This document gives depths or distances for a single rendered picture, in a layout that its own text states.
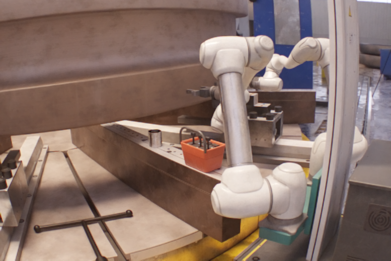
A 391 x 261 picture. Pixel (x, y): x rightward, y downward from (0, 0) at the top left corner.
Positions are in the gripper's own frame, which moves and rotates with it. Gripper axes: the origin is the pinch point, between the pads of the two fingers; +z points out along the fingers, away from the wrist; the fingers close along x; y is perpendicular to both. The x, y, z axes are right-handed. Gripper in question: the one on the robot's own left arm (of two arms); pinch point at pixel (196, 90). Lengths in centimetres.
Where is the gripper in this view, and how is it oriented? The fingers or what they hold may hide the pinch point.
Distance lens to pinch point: 221.1
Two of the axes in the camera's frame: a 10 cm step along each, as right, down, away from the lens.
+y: -0.2, -9.8, -2.0
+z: -7.4, -1.2, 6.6
